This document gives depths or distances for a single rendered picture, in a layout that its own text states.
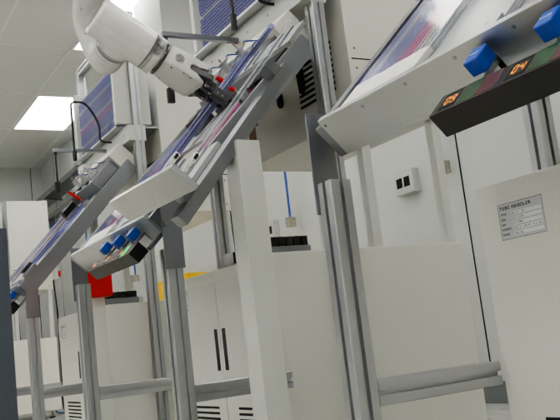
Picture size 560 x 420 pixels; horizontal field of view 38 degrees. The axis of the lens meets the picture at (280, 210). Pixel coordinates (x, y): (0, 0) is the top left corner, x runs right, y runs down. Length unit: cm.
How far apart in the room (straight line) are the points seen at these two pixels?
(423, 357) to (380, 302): 20
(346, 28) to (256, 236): 86
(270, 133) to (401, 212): 166
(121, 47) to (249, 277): 55
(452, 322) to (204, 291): 73
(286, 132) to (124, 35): 102
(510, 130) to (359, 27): 143
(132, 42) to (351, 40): 84
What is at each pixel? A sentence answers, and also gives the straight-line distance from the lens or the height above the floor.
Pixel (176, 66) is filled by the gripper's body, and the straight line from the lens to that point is 175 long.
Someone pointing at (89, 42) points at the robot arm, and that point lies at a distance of 183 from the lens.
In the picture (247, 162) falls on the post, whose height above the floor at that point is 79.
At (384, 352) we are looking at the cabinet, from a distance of 223.
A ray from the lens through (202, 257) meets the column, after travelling 548.
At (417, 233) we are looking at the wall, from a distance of 417.
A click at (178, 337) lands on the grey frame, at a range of 190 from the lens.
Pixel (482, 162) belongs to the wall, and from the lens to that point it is 382.
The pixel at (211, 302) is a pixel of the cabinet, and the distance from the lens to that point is 241.
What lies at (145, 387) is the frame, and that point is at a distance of 266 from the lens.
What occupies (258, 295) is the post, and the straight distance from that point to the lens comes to 174.
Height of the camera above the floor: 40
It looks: 9 degrees up
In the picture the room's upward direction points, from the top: 7 degrees counter-clockwise
